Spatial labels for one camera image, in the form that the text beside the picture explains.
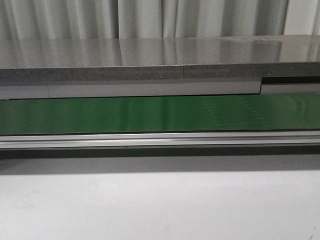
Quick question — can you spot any grey stone counter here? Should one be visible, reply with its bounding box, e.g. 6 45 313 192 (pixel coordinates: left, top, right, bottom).
0 35 320 100

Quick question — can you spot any white pleated curtain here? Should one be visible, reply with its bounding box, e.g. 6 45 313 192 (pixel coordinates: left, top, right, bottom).
0 0 320 40

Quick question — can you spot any aluminium conveyor frame rail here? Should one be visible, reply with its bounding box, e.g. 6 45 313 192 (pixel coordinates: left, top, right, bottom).
0 130 320 150

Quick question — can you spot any green conveyor belt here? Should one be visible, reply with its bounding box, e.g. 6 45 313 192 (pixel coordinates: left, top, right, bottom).
0 93 320 136

